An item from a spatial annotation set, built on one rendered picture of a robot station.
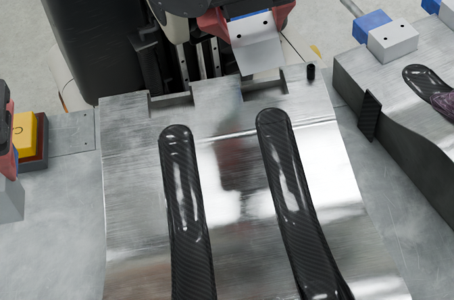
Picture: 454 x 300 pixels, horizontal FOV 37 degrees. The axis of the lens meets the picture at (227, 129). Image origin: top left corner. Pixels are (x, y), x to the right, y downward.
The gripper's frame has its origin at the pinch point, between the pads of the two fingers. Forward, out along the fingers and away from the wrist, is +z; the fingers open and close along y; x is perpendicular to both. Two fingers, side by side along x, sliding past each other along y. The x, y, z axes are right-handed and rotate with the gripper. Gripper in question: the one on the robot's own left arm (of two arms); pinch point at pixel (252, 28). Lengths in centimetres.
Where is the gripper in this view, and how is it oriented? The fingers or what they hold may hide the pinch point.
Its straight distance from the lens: 72.2
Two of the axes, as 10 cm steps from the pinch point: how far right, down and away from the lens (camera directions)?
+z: 2.0, 4.7, 8.6
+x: -1.6, -8.5, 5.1
